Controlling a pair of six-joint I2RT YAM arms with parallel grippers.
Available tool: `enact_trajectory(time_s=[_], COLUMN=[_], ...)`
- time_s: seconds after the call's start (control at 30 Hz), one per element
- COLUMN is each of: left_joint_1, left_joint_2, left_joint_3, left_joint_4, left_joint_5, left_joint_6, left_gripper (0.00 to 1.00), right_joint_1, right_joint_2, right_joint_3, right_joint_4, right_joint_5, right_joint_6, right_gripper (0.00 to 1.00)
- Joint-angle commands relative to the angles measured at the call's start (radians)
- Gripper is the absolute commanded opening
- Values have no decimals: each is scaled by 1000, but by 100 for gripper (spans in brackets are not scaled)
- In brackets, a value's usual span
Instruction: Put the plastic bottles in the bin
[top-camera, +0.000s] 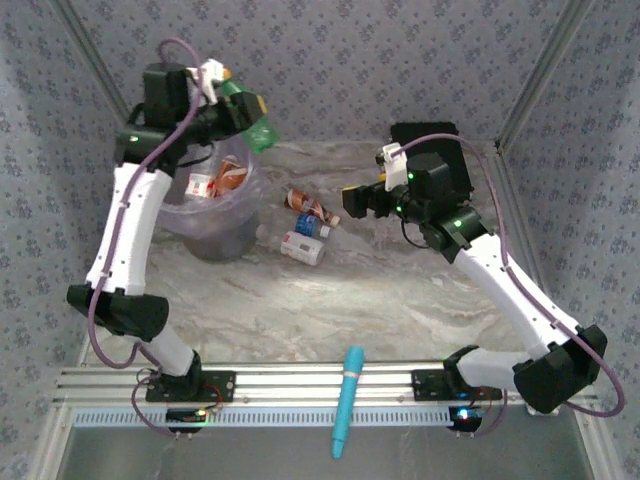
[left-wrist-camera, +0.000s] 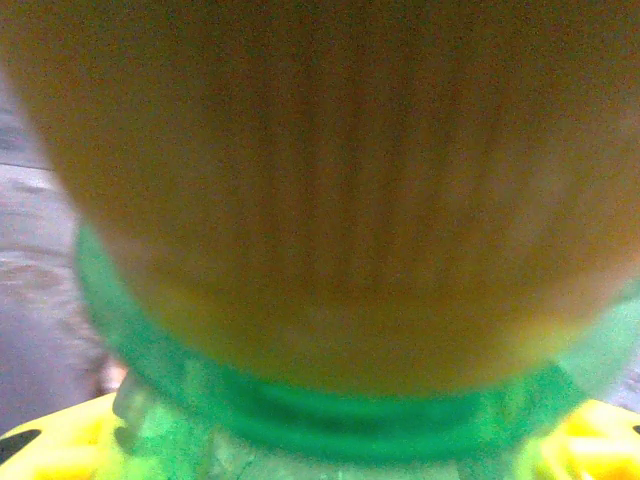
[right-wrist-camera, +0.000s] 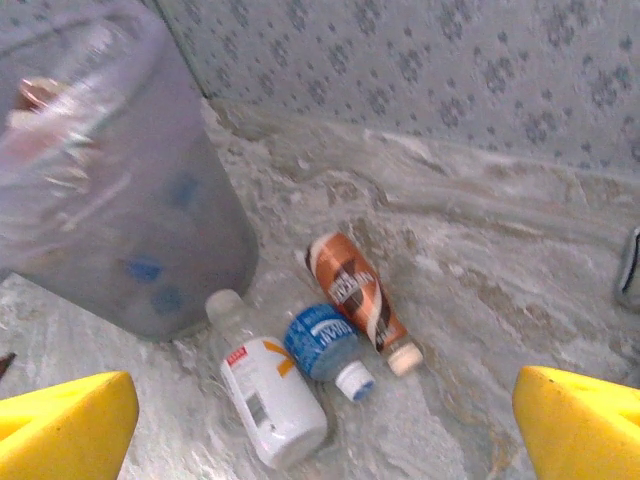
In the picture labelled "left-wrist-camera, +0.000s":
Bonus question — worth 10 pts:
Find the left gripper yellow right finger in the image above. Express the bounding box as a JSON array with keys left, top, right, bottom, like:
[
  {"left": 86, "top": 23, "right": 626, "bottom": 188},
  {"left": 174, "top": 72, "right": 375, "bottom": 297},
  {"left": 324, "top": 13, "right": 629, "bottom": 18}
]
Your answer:
[{"left": 519, "top": 399, "right": 640, "bottom": 480}]

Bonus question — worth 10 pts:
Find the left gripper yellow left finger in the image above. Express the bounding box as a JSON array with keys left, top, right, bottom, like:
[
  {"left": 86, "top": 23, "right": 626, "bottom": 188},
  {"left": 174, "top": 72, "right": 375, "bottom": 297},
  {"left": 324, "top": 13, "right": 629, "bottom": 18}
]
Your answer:
[{"left": 0, "top": 392, "right": 151, "bottom": 480}]

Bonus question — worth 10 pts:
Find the green bottle yellow cap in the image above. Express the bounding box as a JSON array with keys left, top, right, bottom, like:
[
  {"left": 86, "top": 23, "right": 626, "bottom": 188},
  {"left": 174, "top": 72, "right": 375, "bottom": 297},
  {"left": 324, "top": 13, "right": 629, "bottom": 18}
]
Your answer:
[{"left": 0, "top": 0, "right": 640, "bottom": 480}]

